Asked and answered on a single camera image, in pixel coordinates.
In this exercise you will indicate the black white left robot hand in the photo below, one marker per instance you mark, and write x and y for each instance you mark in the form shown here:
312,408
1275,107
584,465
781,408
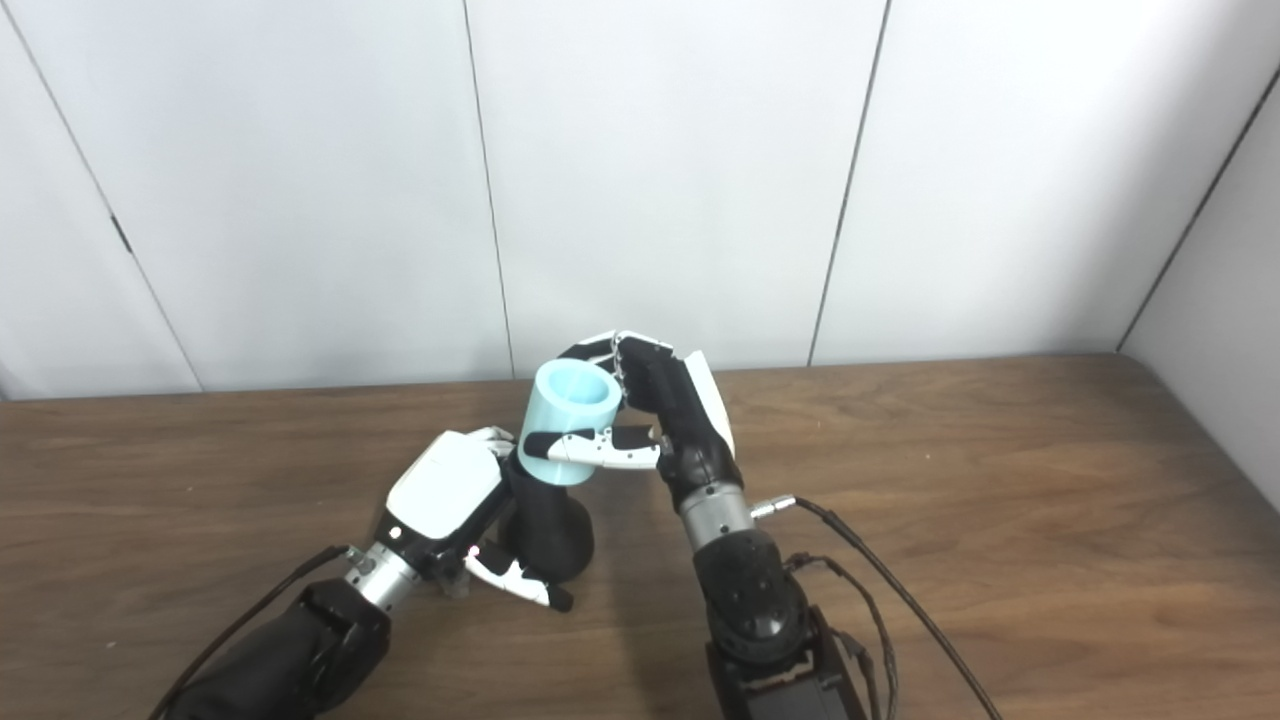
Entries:
445,490

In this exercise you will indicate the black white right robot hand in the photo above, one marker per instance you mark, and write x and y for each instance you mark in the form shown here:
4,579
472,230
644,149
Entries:
685,420

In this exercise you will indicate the black funnel-shaped nozzle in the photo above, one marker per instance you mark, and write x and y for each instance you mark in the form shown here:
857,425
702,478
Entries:
550,530

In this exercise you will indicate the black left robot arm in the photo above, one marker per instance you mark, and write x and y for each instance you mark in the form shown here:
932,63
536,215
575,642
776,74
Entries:
290,660

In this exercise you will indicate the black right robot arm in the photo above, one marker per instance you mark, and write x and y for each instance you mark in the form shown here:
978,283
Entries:
750,600

